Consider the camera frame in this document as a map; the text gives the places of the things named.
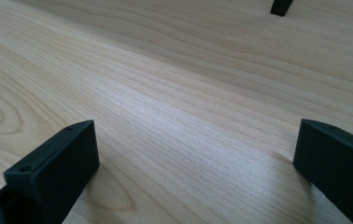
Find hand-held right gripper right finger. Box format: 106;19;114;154
292;118;353;224

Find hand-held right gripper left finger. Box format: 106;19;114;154
0;119;101;224

